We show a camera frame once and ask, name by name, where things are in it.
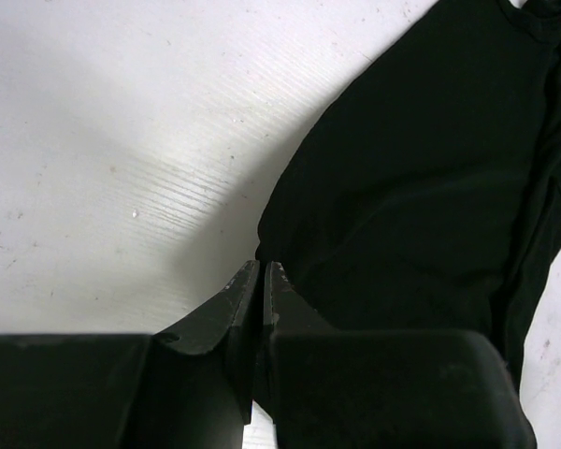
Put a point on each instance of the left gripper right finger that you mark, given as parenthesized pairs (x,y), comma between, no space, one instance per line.
(383,389)

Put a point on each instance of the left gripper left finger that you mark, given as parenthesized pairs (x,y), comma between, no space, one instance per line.
(188,386)

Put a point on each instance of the black tank top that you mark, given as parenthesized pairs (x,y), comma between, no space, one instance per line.
(428,195)

